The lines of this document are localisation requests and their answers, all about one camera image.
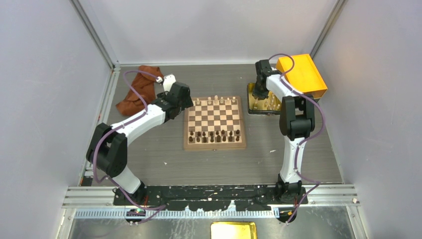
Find gold metal tin tray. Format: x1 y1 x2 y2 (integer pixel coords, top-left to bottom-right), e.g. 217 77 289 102
247 83 281 116

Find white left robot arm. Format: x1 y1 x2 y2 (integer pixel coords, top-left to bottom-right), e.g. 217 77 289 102
86 82 193 206

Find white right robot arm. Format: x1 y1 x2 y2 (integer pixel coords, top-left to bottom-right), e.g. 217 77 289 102
252 60 315 205

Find brown cloth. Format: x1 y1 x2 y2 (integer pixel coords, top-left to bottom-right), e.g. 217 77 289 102
116 65 164 117

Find wooden chessboard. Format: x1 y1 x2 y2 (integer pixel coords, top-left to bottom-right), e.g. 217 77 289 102
183 96 246 151

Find yellow drawer box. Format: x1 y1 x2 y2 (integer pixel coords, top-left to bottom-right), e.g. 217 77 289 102
286 54 327 99

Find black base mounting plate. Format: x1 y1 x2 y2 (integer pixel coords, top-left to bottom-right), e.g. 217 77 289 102
113 184 306 212

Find gold tin lid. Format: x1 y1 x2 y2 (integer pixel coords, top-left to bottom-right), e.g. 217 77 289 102
210 222 257 239

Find aluminium front rail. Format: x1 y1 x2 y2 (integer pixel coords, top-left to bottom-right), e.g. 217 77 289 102
62 184 360 220

